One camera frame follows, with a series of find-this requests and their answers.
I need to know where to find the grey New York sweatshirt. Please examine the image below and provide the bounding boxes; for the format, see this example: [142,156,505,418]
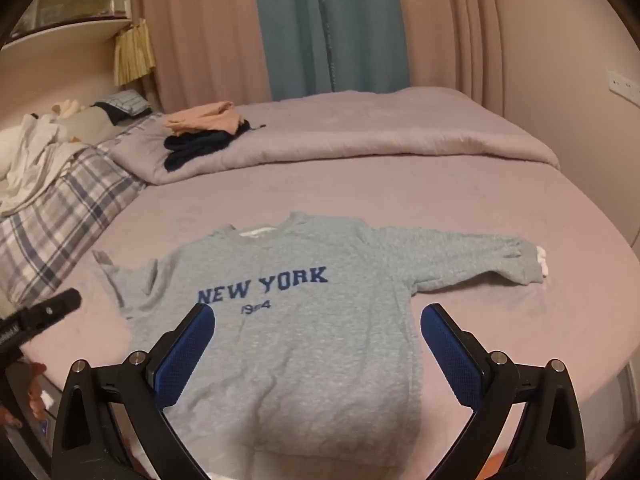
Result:
[94,213,548,479]

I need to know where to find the white crumpled clothes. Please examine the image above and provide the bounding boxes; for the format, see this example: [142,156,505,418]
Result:
[1,113,89,217]

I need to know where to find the person left hand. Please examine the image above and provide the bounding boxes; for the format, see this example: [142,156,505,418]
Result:
[0,363,47,429]

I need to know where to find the plaid pillow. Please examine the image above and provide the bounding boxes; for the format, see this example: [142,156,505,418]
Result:
[1,148,144,310]

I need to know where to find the pink bed sheet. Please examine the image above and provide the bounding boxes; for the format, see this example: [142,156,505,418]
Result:
[23,156,639,479]

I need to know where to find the dark navy folded garment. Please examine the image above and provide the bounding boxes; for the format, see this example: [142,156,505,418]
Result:
[164,120,250,172]

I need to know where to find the small plaid folded cloth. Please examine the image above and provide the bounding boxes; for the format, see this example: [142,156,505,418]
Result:
[93,90,153,126]

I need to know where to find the peach folded garment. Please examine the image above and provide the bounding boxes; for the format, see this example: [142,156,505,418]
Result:
[164,101,244,136]

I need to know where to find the yellow fringed cloth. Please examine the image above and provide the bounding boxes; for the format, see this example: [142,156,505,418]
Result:
[114,20,156,87]

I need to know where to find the folded pink duvet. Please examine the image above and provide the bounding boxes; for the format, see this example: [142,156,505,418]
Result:
[108,87,560,185]

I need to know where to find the pink curtain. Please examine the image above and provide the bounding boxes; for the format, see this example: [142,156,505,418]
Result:
[141,0,271,113]

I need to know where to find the teal curtain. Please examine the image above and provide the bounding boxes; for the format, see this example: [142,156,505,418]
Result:
[256,0,410,101]

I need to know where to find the white wall shelf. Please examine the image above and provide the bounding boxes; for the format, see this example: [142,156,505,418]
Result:
[0,0,134,51]

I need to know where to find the white wall power strip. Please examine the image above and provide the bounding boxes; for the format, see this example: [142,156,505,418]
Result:
[608,70,640,106]

